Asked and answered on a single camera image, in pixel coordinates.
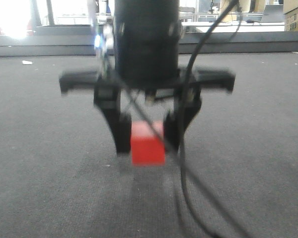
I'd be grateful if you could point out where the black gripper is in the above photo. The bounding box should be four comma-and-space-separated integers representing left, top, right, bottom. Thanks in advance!
59, 67, 235, 154

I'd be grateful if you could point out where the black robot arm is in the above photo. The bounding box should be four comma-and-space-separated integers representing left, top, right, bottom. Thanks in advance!
59, 0, 235, 153

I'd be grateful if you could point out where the white paper scrap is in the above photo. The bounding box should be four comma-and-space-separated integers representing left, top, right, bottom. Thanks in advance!
22, 60, 33, 65

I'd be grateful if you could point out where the red magnetic block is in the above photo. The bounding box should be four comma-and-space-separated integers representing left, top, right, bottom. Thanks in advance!
130, 121, 165, 166

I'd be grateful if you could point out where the black hanging cable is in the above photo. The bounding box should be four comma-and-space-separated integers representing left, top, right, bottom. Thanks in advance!
119, 0, 254, 238

